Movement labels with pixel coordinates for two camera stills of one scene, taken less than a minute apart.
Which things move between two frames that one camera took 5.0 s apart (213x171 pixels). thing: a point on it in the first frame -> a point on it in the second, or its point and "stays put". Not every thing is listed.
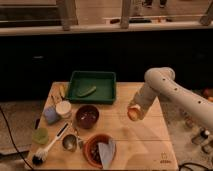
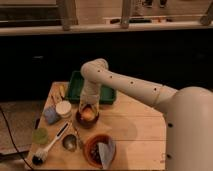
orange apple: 134,114 -> 88,114
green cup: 40,135 stays put
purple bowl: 87,116 stays put
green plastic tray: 92,87 stays put
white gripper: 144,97 -> 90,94
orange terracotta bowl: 91,151 stays put
